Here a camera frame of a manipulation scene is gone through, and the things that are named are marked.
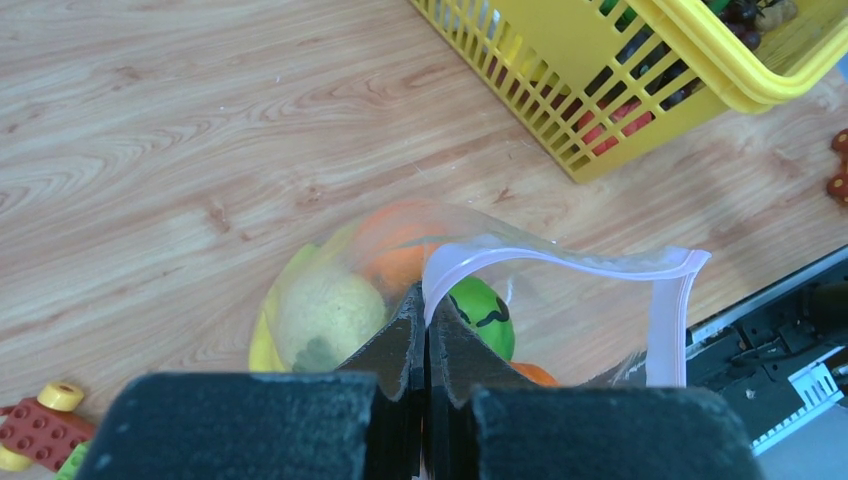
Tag red green toy block car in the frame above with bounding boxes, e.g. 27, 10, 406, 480
1, 381, 96, 473

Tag yellow orange toy block car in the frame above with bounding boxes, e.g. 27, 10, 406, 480
826, 129, 848, 205

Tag yellow plastic basket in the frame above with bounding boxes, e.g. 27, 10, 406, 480
415, 1, 847, 183

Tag purple grapes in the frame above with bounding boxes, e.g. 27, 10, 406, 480
710, 0, 762, 52

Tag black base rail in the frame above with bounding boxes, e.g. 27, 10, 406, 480
686, 247, 847, 455

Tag orange fruit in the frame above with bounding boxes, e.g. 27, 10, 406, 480
354, 200, 447, 297

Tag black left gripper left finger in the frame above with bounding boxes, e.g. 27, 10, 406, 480
78, 286, 425, 480

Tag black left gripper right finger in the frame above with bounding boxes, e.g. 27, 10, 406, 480
424, 300, 763, 479

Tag small orange pumpkin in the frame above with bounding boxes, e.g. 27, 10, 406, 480
510, 362, 559, 387

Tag small watermelon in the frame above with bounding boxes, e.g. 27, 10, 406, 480
448, 276, 516, 362

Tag beige lemon fruit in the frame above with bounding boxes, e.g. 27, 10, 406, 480
270, 266, 386, 372

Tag clear zip top bag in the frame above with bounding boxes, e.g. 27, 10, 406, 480
285, 200, 710, 387

